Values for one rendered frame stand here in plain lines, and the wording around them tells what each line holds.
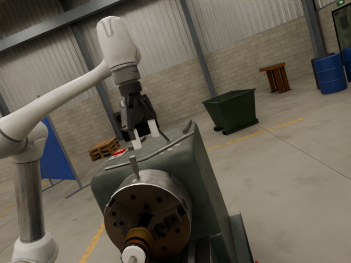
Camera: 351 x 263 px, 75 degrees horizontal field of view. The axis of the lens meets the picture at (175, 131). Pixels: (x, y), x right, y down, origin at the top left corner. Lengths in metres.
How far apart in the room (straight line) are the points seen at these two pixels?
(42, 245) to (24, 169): 0.37
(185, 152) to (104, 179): 0.37
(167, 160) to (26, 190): 0.62
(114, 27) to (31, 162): 0.67
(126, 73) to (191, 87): 10.11
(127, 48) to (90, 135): 11.35
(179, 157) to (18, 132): 0.58
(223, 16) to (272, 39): 2.35
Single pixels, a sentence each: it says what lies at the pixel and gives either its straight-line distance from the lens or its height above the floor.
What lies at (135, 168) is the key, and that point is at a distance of 0.83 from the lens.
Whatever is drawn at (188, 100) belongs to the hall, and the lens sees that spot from 10.88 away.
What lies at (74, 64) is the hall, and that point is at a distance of 12.07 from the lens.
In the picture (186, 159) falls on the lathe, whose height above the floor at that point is 1.21.
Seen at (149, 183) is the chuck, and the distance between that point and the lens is 0.80.
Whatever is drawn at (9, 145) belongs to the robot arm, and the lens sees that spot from 0.98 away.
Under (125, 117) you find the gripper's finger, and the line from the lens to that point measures 0.75.
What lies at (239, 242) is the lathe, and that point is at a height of 0.54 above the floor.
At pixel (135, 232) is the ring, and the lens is 0.78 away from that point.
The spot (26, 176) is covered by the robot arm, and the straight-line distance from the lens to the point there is 1.17.
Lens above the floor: 1.49
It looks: 10 degrees down
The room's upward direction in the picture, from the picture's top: 20 degrees counter-clockwise
